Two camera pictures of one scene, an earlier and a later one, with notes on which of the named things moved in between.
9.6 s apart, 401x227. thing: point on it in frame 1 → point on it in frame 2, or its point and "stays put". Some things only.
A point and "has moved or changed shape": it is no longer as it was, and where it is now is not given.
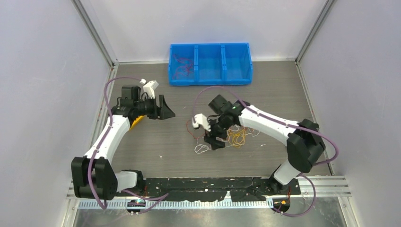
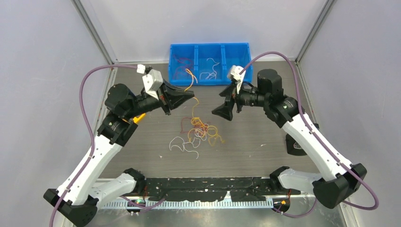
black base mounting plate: (239, 189) stays put
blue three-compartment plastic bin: (210, 64) stays put
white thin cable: (230, 129) → (212, 74)
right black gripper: (215, 144) → (225, 110)
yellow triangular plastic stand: (137, 120) stays put
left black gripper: (162, 112) → (173, 100)
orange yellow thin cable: (237, 138) has moved or changed shape
